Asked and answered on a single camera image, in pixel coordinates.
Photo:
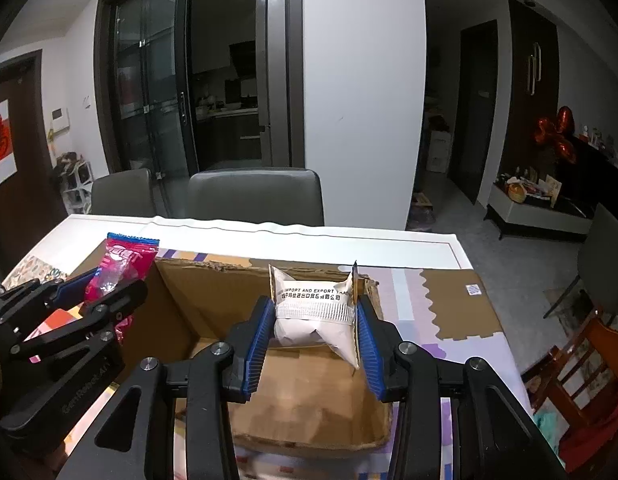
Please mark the silver refrigerator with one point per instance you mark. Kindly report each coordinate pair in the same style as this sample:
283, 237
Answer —
271, 60

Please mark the orange wooden chair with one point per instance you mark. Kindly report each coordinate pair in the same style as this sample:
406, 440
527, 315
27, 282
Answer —
589, 340

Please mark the white plump snack packet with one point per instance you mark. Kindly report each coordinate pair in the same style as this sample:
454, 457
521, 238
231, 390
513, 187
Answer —
309, 320

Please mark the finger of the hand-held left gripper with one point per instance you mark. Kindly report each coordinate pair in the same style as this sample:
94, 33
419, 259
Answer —
116, 305
71, 287

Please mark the cardboard box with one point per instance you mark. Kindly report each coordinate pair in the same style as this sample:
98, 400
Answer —
199, 300

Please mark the narrow grey dining chair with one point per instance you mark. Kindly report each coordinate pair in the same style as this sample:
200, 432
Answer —
121, 192

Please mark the white low cabinet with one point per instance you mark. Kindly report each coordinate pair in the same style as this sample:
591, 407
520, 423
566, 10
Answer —
534, 215

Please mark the dark interior door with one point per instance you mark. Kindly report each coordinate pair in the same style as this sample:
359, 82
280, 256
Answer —
474, 110

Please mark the brown entrance door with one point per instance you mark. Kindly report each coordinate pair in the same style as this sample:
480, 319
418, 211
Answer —
29, 200

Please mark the wooden floor crate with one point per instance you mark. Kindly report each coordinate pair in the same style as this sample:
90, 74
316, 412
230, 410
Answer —
421, 210

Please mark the black range hood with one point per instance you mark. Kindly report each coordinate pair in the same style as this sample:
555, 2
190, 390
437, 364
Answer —
244, 60

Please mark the floral printed cloth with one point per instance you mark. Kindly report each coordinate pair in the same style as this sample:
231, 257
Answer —
34, 270

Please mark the white hallway box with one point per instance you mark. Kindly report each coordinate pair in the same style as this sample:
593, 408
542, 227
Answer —
439, 152

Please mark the tall dark wardrobe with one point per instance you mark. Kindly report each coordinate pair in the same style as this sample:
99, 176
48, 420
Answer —
529, 125

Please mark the pink snack packet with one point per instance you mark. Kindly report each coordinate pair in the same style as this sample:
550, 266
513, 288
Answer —
121, 260

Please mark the wide grey dining chair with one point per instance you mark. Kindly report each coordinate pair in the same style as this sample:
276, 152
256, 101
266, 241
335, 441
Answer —
254, 195

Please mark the red foil balloons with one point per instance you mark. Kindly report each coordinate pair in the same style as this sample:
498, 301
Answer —
554, 135

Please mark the glass sliding door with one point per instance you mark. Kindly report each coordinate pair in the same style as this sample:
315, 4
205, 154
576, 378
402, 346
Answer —
149, 85

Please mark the red cloth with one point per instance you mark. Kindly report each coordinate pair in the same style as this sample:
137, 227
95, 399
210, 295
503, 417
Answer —
599, 440

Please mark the white shoe rack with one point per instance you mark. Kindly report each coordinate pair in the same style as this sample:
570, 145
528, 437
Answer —
76, 185

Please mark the fruit basket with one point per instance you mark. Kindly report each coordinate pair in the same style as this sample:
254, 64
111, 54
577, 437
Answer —
516, 192

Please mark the white intercom panel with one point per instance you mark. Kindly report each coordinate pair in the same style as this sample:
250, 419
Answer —
59, 120

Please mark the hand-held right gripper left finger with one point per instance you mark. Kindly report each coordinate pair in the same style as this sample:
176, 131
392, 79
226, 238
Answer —
261, 342

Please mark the grey chair with thin legs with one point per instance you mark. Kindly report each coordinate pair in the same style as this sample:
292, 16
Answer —
606, 260

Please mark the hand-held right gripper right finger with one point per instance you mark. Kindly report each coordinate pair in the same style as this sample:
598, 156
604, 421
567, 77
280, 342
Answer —
369, 352

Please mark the kitchen counter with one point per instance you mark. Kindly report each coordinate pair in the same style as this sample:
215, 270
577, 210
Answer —
229, 135

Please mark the dark sideboard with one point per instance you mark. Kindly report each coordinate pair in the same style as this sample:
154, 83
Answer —
594, 175

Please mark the teal cloth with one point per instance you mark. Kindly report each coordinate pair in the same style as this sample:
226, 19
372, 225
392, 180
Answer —
544, 430

